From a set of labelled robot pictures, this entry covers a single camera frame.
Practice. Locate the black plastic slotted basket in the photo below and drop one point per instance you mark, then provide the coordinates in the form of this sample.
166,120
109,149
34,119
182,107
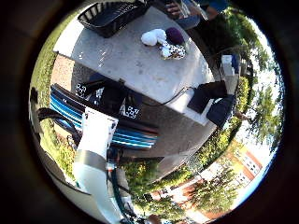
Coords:
107,17

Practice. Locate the orange and white building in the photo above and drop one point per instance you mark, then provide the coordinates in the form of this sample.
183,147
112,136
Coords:
246,165

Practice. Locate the white brown spotted plush toy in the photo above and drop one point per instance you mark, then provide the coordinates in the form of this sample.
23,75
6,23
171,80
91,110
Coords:
173,51

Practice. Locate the small black bag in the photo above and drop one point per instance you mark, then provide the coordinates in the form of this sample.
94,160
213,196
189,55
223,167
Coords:
205,95

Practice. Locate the person in blue shirt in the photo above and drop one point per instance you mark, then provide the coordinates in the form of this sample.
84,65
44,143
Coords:
190,14

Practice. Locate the purple plush toy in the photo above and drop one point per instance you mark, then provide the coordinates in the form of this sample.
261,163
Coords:
174,35

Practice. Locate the white and blue box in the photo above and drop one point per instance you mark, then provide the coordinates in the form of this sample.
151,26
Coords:
227,63

